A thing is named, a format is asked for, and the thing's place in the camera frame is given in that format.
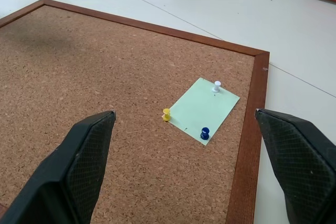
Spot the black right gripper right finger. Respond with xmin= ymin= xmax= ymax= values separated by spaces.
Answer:
xmin=255 ymin=108 xmax=336 ymax=224

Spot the light green paper note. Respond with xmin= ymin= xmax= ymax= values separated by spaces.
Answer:
xmin=169 ymin=77 xmax=240 ymax=146

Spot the blue push pin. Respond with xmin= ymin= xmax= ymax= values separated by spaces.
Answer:
xmin=199 ymin=127 xmax=211 ymax=141

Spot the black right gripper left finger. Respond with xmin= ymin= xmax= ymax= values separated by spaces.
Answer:
xmin=0 ymin=110 xmax=117 ymax=224

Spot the wood-framed cork board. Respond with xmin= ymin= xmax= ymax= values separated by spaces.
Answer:
xmin=0 ymin=0 xmax=270 ymax=224

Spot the white push pin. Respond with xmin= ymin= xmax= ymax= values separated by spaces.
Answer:
xmin=211 ymin=80 xmax=223 ymax=94

